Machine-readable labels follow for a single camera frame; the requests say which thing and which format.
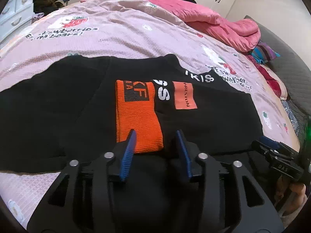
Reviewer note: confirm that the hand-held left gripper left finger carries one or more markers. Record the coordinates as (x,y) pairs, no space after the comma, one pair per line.
(128,150)

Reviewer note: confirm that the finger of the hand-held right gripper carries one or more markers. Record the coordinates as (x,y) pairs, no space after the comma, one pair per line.
(267,141)

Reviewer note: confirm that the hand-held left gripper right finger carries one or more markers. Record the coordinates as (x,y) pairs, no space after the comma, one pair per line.
(181,150)

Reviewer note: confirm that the black sweater with orange patch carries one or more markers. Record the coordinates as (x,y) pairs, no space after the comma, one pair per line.
(60,102)

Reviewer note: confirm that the dark clothes pile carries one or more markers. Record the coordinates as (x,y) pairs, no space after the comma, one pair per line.
(42,3)

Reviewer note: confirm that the person's right hand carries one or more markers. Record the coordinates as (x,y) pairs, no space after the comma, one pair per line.
(295,194)

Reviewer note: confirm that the beige bed blanket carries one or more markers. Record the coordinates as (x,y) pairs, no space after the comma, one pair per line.
(279,111)

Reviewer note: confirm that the blue patterned cloth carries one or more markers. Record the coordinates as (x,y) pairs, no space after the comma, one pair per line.
(292,119)

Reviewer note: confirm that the red cloth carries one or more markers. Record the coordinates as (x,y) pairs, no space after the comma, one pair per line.
(272,82)

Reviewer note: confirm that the grey padded headboard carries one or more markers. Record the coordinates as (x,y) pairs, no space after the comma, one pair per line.
(291,65)

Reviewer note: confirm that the purple blue striped cloth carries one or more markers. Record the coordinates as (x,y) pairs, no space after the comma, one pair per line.
(264,52)

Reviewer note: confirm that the pink strawberry printed bedsheet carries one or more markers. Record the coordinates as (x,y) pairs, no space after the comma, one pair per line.
(145,38)

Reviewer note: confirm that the pink quilt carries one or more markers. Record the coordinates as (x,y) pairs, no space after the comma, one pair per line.
(206,17)

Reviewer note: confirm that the white drawer cabinet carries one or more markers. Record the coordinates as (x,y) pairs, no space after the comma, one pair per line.
(14,17)

